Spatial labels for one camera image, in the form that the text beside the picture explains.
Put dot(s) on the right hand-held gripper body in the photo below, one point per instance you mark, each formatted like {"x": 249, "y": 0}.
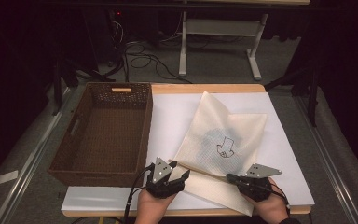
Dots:
{"x": 259, "y": 186}

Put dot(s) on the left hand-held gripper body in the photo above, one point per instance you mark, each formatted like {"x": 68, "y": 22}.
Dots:
{"x": 161, "y": 172}

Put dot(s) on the blue cloth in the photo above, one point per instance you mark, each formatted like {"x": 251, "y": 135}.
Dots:
{"x": 209, "y": 140}

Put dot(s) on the cream mesh laundry bag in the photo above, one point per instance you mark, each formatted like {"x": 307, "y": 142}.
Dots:
{"x": 205, "y": 124}

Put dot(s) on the brown wicker basket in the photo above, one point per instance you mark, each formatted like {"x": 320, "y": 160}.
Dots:
{"x": 105, "y": 137}

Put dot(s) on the person's right hand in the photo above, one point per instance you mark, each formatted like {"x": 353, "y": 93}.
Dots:
{"x": 272, "y": 210}

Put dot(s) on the person's left hand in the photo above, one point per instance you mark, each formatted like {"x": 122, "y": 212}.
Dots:
{"x": 152, "y": 211}

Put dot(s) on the white table sheet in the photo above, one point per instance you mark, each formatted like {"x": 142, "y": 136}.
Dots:
{"x": 167, "y": 124}

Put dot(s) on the black stand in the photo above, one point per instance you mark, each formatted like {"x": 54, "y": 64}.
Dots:
{"x": 57, "y": 84}
{"x": 313, "y": 93}

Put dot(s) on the white tape strip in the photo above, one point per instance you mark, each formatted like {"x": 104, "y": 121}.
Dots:
{"x": 6, "y": 177}

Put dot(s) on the metal floor rail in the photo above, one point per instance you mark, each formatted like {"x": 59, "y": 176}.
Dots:
{"x": 326, "y": 168}
{"x": 28, "y": 168}

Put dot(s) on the white desk frame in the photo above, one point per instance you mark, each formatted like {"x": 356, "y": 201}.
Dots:
{"x": 220, "y": 26}

